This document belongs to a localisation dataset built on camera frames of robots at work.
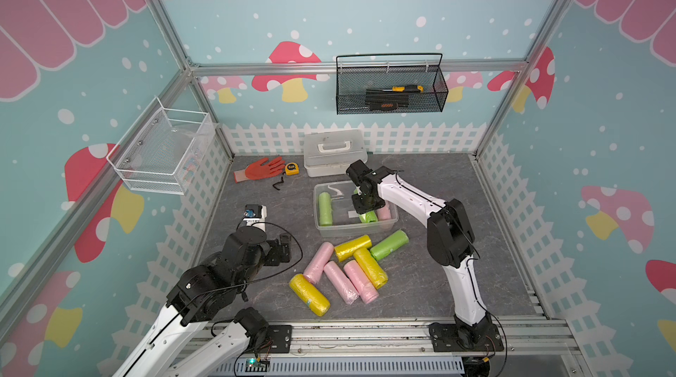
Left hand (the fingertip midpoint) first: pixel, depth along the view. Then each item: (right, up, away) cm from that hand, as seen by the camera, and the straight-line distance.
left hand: (274, 240), depth 68 cm
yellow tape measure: (-5, +21, +44) cm, 49 cm away
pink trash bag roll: (+33, +4, +27) cm, 42 cm away
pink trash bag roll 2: (+8, -13, +16) cm, 22 cm away
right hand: (+25, +6, +27) cm, 38 cm away
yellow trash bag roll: (+19, -8, +19) cm, 28 cm away
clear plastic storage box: (+15, +2, +32) cm, 35 cm away
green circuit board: (-7, -36, +4) cm, 37 cm away
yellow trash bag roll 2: (+27, -12, +16) cm, 34 cm away
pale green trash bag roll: (+11, +5, +29) cm, 32 cm away
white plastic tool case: (+12, +27, +37) cm, 47 cm away
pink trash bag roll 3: (+17, -16, +13) cm, 27 cm away
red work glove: (-19, +20, +45) cm, 53 cm away
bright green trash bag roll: (+27, +3, +21) cm, 34 cm away
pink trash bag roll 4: (+25, -18, +11) cm, 33 cm away
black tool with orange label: (+32, +42, +20) cm, 57 cm away
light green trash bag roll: (+34, -6, +21) cm, 41 cm away
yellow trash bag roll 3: (+7, -18, +11) cm, 23 cm away
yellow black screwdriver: (+38, +48, +23) cm, 65 cm away
